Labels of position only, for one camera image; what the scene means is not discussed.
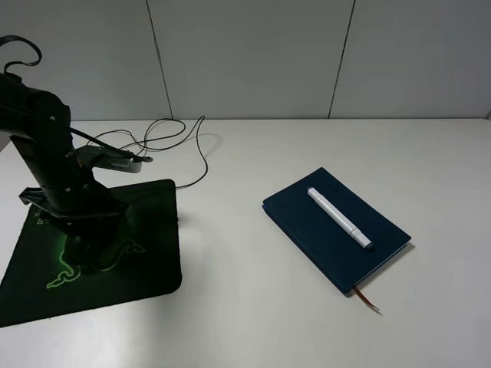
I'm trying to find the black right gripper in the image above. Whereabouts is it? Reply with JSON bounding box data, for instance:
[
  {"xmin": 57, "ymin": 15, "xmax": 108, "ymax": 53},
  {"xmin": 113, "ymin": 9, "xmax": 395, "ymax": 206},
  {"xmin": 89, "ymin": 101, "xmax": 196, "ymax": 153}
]
[{"xmin": 19, "ymin": 153, "xmax": 140, "ymax": 274}]

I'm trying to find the white marker pen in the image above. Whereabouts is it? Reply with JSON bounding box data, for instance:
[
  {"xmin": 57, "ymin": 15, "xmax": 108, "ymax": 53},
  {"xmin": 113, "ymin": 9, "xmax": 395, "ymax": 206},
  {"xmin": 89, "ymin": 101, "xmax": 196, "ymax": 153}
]
[{"xmin": 307, "ymin": 187, "xmax": 374, "ymax": 251}]

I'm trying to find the black green Razer mouse pad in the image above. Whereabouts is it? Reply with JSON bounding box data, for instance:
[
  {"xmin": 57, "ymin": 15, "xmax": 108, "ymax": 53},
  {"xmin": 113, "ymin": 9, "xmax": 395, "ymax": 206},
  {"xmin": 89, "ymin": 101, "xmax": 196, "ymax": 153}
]
[{"xmin": 1, "ymin": 179, "xmax": 182, "ymax": 327}]

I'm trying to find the dark blue hardcover notebook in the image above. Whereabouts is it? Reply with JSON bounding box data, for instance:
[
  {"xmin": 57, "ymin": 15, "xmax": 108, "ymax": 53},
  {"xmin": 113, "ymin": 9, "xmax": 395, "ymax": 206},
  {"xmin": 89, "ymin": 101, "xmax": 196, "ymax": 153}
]
[{"xmin": 262, "ymin": 168, "xmax": 411, "ymax": 313}]

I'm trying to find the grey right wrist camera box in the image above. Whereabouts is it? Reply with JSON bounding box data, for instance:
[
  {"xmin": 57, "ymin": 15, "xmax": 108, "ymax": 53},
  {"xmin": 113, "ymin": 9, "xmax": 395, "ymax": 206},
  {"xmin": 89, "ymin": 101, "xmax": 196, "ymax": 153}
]
[{"xmin": 77, "ymin": 146, "xmax": 143, "ymax": 173}]

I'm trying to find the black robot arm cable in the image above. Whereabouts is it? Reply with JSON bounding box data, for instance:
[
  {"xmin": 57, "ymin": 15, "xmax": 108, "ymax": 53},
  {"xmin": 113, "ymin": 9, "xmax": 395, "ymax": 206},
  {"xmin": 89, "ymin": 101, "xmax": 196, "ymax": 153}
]
[{"xmin": 0, "ymin": 34, "xmax": 43, "ymax": 74}]

